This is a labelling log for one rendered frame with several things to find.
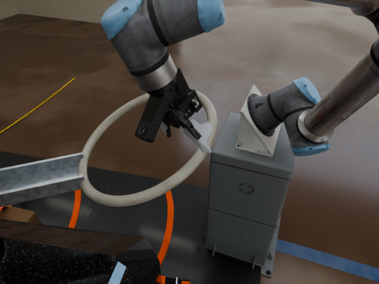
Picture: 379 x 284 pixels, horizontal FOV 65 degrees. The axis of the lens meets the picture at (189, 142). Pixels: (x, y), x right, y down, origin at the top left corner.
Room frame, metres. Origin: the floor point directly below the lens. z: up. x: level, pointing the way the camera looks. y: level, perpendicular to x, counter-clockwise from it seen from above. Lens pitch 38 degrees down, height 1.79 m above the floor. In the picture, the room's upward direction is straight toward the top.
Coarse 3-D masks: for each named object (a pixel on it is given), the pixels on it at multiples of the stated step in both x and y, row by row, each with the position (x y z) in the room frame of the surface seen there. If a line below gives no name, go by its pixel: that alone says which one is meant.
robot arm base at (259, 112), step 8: (256, 96) 1.27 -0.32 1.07; (264, 96) 1.24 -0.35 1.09; (256, 104) 1.21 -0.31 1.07; (264, 104) 1.19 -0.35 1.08; (256, 112) 1.17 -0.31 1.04; (264, 112) 1.16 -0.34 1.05; (272, 112) 1.15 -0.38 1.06; (256, 120) 1.15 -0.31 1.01; (264, 120) 1.14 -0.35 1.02; (272, 120) 1.14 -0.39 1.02; (280, 120) 1.14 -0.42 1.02; (264, 128) 1.14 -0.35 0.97; (272, 128) 1.15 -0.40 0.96
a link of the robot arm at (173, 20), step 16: (160, 0) 0.54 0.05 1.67; (176, 0) 0.53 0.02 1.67; (192, 0) 0.53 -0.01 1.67; (208, 0) 0.52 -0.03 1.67; (160, 16) 0.53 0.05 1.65; (176, 16) 0.52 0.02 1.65; (192, 16) 0.52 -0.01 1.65; (208, 16) 0.52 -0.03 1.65; (224, 16) 0.56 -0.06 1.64; (160, 32) 0.52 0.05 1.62; (176, 32) 0.53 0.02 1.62; (192, 32) 0.53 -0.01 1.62; (208, 32) 0.55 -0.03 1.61
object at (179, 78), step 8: (176, 80) 0.58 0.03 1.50; (184, 80) 0.61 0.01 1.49; (168, 88) 0.56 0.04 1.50; (176, 88) 0.60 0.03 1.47; (184, 88) 0.61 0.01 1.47; (176, 96) 0.59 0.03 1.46; (184, 96) 0.59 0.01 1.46; (192, 96) 0.60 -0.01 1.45; (176, 104) 0.57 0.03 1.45; (184, 104) 0.57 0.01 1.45; (192, 104) 0.59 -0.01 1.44; (200, 104) 0.61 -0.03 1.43; (168, 112) 0.56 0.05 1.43; (176, 112) 0.56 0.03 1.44; (184, 112) 0.58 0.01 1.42; (192, 112) 0.60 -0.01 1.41; (168, 120) 0.57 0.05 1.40; (176, 120) 0.55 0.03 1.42
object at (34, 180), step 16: (48, 160) 0.72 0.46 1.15; (64, 160) 0.73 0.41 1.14; (0, 176) 0.67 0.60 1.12; (16, 176) 0.68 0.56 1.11; (32, 176) 0.69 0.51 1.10; (48, 176) 0.69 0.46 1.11; (64, 176) 0.69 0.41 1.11; (80, 176) 0.64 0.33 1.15; (0, 192) 0.58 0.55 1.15; (16, 192) 0.59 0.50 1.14; (32, 192) 0.60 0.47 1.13; (48, 192) 0.61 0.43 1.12; (64, 192) 0.62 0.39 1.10
